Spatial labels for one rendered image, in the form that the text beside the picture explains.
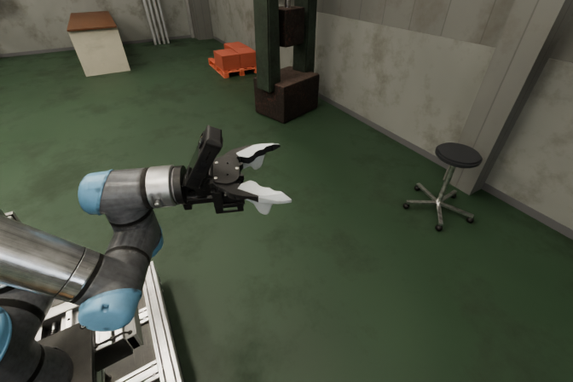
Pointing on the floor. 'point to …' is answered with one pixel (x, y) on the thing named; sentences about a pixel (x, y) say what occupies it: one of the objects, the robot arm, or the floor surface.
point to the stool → (454, 153)
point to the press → (285, 36)
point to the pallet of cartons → (234, 60)
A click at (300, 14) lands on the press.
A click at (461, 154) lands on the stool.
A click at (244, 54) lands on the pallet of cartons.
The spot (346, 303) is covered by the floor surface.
